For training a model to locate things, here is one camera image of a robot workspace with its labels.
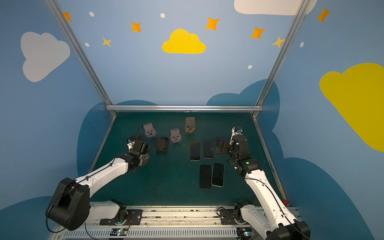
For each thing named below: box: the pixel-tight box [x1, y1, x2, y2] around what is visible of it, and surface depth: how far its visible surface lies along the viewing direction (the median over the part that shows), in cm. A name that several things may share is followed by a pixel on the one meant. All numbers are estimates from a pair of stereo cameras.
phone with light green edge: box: [190, 141, 201, 162], surface depth 101 cm
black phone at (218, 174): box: [211, 162, 225, 188], surface depth 93 cm
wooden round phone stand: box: [184, 116, 196, 134], surface depth 107 cm
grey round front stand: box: [143, 122, 157, 138], surface depth 106 cm
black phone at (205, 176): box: [199, 164, 212, 189], surface depth 90 cm
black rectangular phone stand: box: [155, 137, 169, 153], surface depth 99 cm
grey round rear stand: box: [170, 128, 182, 143], surface depth 103 cm
